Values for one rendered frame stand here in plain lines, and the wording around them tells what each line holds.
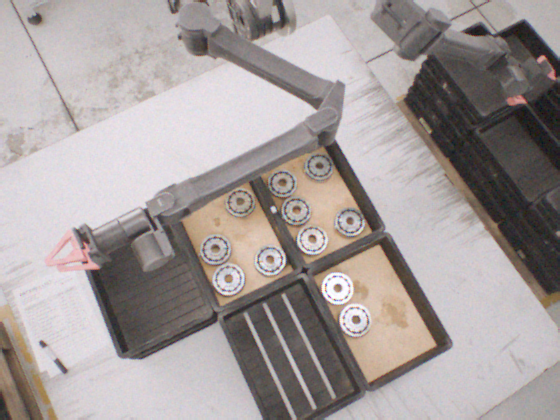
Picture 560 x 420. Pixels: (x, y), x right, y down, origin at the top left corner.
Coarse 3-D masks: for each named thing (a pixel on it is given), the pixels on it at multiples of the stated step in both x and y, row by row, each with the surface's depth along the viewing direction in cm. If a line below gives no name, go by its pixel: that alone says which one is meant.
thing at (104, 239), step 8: (104, 224) 99; (112, 224) 98; (120, 224) 99; (88, 232) 95; (96, 232) 98; (104, 232) 98; (112, 232) 98; (120, 232) 98; (96, 240) 97; (104, 240) 97; (112, 240) 98; (120, 240) 99; (128, 240) 101; (96, 248) 94; (104, 248) 98; (112, 248) 99; (104, 256) 99
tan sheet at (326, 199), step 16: (304, 160) 175; (304, 176) 173; (336, 176) 174; (304, 192) 171; (320, 192) 172; (336, 192) 172; (320, 208) 170; (336, 208) 170; (320, 224) 168; (352, 224) 169; (336, 240) 167; (352, 240) 167; (304, 256) 164; (320, 256) 165
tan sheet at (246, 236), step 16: (208, 208) 168; (256, 208) 169; (192, 224) 166; (208, 224) 166; (224, 224) 167; (240, 224) 167; (256, 224) 167; (192, 240) 165; (240, 240) 165; (256, 240) 165; (272, 240) 166; (240, 256) 164; (208, 272) 162; (256, 272) 162; (288, 272) 163; (256, 288) 161
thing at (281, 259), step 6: (264, 246) 162; (270, 246) 162; (276, 246) 162; (258, 252) 161; (264, 252) 161; (276, 252) 161; (282, 252) 161; (258, 258) 161; (282, 258) 161; (258, 264) 160; (282, 264) 160; (264, 270) 160; (270, 270) 160; (276, 270) 160
